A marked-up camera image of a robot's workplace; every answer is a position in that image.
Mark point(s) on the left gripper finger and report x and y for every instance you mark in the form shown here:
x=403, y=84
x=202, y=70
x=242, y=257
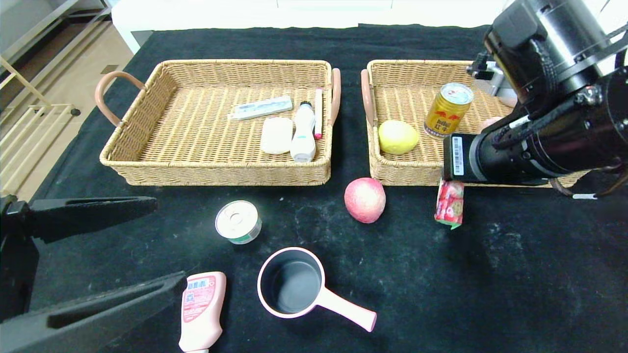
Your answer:
x=113, y=318
x=93, y=213

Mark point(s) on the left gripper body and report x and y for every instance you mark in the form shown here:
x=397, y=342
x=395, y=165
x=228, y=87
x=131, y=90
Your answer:
x=11, y=255

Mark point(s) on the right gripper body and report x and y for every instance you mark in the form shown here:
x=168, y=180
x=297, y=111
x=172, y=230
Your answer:
x=457, y=157

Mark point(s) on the golden drink can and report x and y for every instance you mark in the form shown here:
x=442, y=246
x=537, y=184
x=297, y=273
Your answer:
x=447, y=115

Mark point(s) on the red Hi-Chew candy pack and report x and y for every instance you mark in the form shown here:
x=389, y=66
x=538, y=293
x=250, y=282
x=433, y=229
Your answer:
x=449, y=206

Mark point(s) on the pink lotion bottle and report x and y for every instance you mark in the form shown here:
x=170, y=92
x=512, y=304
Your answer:
x=202, y=309

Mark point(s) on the pink red peach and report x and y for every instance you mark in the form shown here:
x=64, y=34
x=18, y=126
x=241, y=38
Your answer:
x=364, y=200

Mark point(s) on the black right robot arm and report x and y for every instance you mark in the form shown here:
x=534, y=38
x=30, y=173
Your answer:
x=564, y=142

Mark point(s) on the lumpy orange brown bread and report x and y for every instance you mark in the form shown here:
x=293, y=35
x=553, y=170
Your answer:
x=490, y=122

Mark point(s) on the yellow lemon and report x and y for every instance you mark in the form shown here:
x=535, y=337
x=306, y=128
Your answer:
x=397, y=137

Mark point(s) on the pale pink egg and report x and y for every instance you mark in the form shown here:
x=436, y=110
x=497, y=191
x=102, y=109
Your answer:
x=510, y=102

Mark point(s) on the small tin can green label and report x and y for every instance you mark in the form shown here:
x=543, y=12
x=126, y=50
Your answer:
x=237, y=219

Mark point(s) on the white pen with pink tip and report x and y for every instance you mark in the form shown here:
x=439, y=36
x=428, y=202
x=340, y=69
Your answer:
x=318, y=113

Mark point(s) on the small white bottle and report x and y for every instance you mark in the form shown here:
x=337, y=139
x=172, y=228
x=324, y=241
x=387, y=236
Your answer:
x=303, y=137

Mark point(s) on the pink saucepan with dark inside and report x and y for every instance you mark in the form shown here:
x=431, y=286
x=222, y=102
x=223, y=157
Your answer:
x=289, y=284

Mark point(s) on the white soap bar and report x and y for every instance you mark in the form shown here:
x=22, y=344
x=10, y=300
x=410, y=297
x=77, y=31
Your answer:
x=276, y=136

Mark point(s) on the toothpaste tube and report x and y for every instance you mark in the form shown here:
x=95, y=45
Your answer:
x=260, y=108

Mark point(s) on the grey metal shelf unit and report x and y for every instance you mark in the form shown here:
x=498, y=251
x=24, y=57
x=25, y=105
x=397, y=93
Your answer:
x=49, y=19

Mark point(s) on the white low cabinet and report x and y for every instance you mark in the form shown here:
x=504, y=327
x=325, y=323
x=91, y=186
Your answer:
x=196, y=14

